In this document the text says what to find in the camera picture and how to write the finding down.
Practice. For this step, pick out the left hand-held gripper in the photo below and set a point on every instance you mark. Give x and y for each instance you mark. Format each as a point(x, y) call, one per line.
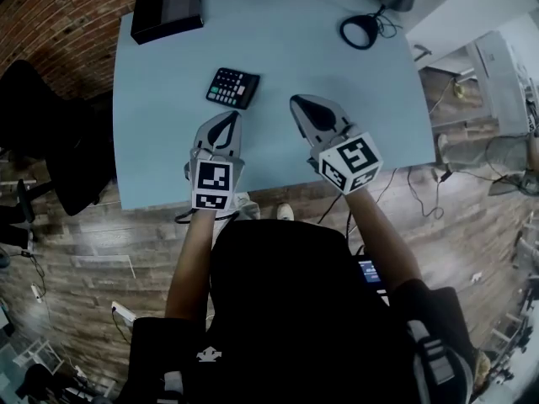
point(210, 179)

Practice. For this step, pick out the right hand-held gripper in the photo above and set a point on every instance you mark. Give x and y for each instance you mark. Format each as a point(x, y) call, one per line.
point(351, 158)

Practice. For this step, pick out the black calculator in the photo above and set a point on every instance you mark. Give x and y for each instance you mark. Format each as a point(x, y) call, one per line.
point(231, 87)

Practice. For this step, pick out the person's left forearm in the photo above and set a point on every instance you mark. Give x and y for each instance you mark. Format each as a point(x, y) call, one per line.
point(191, 263)

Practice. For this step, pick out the person's right forearm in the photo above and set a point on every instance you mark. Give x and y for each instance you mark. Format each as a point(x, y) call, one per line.
point(381, 238)

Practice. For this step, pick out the black desk lamp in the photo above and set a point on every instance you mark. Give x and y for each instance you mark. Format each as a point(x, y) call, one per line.
point(355, 44)

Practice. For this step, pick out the black flat box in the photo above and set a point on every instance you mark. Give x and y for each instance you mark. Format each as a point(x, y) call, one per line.
point(168, 13)

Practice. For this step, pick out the black device with screen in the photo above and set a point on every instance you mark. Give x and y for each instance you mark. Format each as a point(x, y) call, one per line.
point(368, 272)

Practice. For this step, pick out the black office chair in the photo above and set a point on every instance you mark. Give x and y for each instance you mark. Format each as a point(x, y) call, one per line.
point(63, 141)

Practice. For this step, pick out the white cabinet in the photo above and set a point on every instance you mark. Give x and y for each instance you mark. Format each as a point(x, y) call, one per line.
point(497, 78)

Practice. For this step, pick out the person's black shirt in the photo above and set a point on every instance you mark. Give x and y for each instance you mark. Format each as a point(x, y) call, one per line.
point(286, 318)

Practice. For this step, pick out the small white power strip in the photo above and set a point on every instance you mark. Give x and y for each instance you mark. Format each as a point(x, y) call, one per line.
point(37, 293)

